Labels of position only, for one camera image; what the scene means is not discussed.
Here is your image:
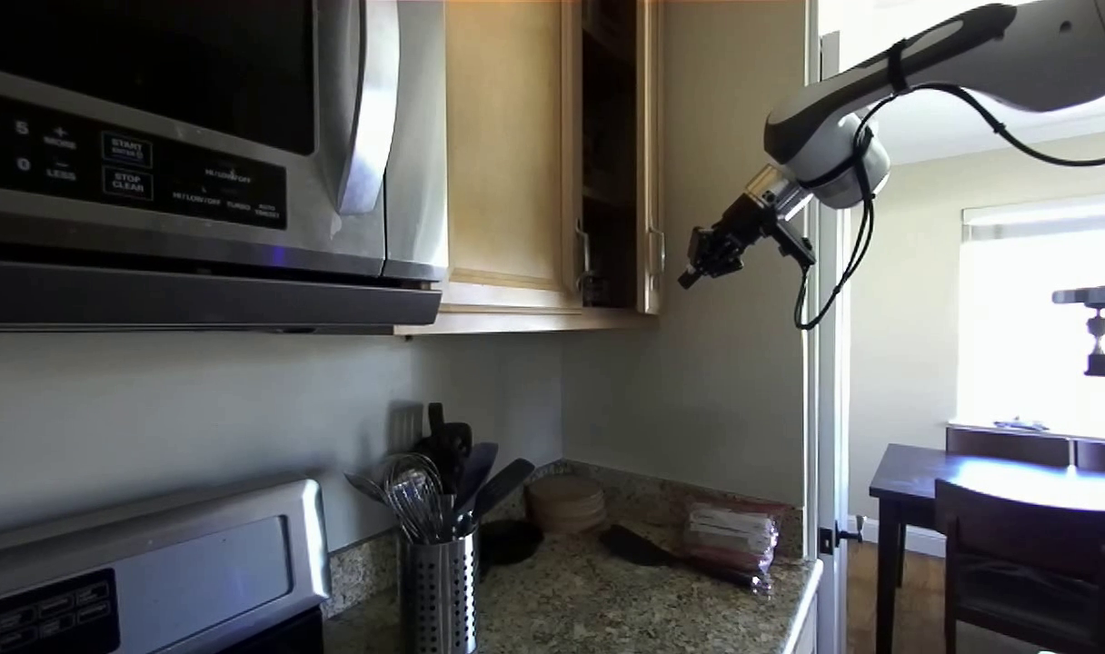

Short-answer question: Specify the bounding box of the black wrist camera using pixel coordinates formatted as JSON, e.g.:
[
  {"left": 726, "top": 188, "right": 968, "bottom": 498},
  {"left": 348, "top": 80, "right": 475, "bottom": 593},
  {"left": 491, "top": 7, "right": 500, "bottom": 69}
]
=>
[{"left": 771, "top": 217, "right": 815, "bottom": 268}]

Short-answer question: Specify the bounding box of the perforated metal utensil holder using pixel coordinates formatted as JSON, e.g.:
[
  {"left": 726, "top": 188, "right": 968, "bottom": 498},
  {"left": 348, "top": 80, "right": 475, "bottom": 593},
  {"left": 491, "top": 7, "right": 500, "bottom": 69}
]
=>
[{"left": 401, "top": 533, "right": 481, "bottom": 654}]

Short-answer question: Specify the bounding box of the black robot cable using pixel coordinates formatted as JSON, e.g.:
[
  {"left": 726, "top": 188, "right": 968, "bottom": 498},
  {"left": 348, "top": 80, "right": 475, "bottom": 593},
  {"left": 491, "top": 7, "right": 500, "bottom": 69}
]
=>
[{"left": 790, "top": 80, "right": 1105, "bottom": 335}]

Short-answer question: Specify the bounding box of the black spatula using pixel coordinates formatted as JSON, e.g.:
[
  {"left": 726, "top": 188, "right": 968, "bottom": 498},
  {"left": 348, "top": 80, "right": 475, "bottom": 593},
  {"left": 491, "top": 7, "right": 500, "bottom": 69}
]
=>
[{"left": 470, "top": 458, "right": 533, "bottom": 523}]

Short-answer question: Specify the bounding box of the stainless steel microwave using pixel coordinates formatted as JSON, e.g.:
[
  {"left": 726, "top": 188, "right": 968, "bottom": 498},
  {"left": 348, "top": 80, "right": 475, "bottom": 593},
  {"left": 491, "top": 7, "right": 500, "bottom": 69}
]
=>
[{"left": 0, "top": 0, "right": 448, "bottom": 329}]

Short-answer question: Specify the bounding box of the wooden wall cabinet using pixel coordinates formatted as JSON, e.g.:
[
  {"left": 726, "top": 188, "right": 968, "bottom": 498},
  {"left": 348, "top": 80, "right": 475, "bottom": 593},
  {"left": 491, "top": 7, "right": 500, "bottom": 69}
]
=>
[{"left": 430, "top": 0, "right": 647, "bottom": 335}]

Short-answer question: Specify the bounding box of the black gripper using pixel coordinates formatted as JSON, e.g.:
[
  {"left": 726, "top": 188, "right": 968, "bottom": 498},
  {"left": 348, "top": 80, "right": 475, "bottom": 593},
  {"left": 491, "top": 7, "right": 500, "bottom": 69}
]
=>
[{"left": 681, "top": 194, "right": 775, "bottom": 288}]

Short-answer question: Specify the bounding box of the dark rear dining chair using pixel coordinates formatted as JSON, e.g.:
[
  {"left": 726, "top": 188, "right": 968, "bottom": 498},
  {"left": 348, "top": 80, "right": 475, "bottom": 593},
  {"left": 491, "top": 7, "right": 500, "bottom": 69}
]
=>
[{"left": 945, "top": 424, "right": 1069, "bottom": 469}]

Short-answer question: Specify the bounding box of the wooden cabinet door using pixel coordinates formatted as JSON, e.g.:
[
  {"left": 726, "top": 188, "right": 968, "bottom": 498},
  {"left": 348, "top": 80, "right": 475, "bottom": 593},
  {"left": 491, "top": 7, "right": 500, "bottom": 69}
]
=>
[{"left": 631, "top": 0, "right": 663, "bottom": 316}]

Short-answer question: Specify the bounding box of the stainless steel stove panel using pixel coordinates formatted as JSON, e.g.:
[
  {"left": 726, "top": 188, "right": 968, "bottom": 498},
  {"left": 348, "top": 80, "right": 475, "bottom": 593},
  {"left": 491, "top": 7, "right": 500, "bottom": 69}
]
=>
[{"left": 0, "top": 481, "right": 326, "bottom": 654}]

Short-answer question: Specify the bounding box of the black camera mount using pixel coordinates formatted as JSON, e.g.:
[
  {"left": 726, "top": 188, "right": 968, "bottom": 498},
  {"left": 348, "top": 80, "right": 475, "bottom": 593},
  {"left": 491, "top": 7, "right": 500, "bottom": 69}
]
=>
[{"left": 1049, "top": 283, "right": 1105, "bottom": 377}]

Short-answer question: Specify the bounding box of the dark front dining chair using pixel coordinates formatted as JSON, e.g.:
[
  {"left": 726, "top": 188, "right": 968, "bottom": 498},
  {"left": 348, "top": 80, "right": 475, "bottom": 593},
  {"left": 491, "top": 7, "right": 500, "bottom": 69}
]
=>
[{"left": 934, "top": 481, "right": 1105, "bottom": 654}]

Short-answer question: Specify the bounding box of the black kitchen spoon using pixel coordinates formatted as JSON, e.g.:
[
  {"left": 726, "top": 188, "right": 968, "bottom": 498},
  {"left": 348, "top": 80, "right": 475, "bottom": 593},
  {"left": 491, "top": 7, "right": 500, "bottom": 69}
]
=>
[{"left": 413, "top": 404, "right": 473, "bottom": 495}]

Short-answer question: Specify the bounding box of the bag of paper plates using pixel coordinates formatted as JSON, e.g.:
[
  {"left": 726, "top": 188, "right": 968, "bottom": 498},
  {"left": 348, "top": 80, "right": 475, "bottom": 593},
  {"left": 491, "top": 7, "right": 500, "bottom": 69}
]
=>
[{"left": 681, "top": 501, "right": 777, "bottom": 593}]

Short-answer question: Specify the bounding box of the dark dining chair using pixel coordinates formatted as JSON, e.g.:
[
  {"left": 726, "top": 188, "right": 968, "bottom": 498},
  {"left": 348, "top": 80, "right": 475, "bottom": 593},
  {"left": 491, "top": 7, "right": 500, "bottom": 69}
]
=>
[
  {"left": 945, "top": 424, "right": 1069, "bottom": 469},
  {"left": 934, "top": 481, "right": 1105, "bottom": 654}
]

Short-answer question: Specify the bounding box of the round woven basket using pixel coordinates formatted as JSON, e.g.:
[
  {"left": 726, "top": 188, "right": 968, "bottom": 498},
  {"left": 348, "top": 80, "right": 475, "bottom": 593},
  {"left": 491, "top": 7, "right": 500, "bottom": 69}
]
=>
[{"left": 528, "top": 473, "right": 608, "bottom": 533}]

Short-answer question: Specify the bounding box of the dark wooden dining table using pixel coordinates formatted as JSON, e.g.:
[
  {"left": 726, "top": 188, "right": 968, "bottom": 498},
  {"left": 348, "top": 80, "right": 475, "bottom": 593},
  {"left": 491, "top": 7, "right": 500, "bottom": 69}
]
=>
[{"left": 870, "top": 443, "right": 1105, "bottom": 654}]

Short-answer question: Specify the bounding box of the metal wire whisk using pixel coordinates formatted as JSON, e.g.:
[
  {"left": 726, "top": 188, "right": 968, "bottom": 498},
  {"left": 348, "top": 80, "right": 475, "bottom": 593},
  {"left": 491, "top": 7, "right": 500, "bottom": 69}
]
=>
[{"left": 383, "top": 454, "right": 442, "bottom": 541}]

